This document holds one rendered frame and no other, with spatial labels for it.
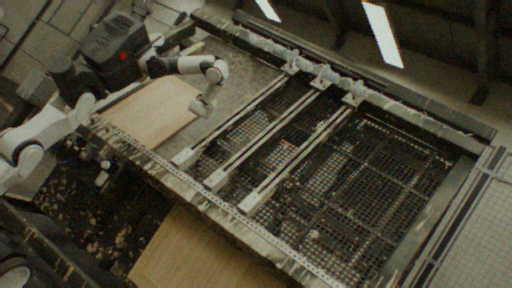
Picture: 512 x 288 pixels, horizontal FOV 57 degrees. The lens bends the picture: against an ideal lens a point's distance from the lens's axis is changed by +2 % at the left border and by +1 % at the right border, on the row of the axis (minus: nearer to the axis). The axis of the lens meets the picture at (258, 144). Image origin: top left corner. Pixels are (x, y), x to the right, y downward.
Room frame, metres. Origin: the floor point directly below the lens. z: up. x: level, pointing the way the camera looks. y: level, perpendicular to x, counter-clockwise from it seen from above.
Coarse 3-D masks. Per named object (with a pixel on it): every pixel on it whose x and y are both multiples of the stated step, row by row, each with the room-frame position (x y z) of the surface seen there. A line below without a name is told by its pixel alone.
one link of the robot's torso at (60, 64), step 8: (64, 56) 2.15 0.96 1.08; (48, 64) 2.13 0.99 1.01; (56, 64) 2.13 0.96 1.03; (64, 64) 2.12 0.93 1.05; (72, 64) 2.13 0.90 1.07; (80, 64) 2.24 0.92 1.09; (56, 72) 2.10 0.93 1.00; (64, 72) 2.11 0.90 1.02; (72, 72) 2.14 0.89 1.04; (80, 72) 2.16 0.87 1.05; (88, 72) 2.20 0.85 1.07; (56, 80) 2.14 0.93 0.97; (64, 80) 2.14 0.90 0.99; (72, 80) 2.16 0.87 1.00; (80, 80) 2.18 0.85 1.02; (88, 80) 2.22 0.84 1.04; (96, 80) 2.26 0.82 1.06; (64, 88) 2.18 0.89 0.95; (72, 88) 2.19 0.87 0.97; (80, 88) 2.22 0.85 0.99; (96, 88) 2.37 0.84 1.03; (104, 88) 2.34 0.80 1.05; (96, 96) 2.36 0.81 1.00; (104, 96) 2.35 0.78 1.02
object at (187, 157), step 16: (288, 64) 3.01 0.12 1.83; (288, 80) 2.98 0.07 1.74; (256, 96) 2.85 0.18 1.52; (272, 96) 2.92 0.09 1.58; (240, 112) 2.78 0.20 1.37; (224, 128) 2.66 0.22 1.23; (192, 144) 2.58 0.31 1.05; (208, 144) 2.61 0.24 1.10; (176, 160) 2.50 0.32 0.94; (192, 160) 2.56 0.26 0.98
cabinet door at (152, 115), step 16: (160, 80) 3.02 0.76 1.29; (176, 80) 3.02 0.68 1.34; (144, 96) 2.92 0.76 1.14; (160, 96) 2.92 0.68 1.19; (176, 96) 2.93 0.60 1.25; (192, 96) 2.93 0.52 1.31; (112, 112) 2.82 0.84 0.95; (128, 112) 2.82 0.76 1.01; (144, 112) 2.83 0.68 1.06; (160, 112) 2.83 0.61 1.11; (176, 112) 2.83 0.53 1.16; (128, 128) 2.73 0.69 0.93; (144, 128) 2.74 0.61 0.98; (160, 128) 2.74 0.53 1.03; (176, 128) 2.74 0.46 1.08; (144, 144) 2.65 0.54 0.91; (160, 144) 2.67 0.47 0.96
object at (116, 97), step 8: (200, 48) 3.25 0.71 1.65; (184, 56) 3.16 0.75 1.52; (152, 80) 3.04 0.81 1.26; (128, 88) 2.93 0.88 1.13; (136, 88) 2.96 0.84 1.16; (112, 96) 2.88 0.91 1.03; (120, 96) 2.89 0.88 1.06; (96, 104) 2.83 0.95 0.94; (104, 104) 2.83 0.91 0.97; (112, 104) 2.88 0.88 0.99
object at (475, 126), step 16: (240, 16) 3.81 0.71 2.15; (256, 32) 3.77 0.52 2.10; (320, 48) 3.49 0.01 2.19; (352, 64) 3.37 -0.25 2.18; (384, 80) 3.26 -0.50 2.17; (400, 96) 3.19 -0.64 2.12; (416, 96) 3.15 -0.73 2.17; (432, 112) 3.09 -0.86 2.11; (448, 112) 3.06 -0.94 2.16; (288, 128) 3.35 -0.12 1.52; (464, 128) 3.00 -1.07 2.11; (480, 128) 2.97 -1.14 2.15; (304, 240) 3.04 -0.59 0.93
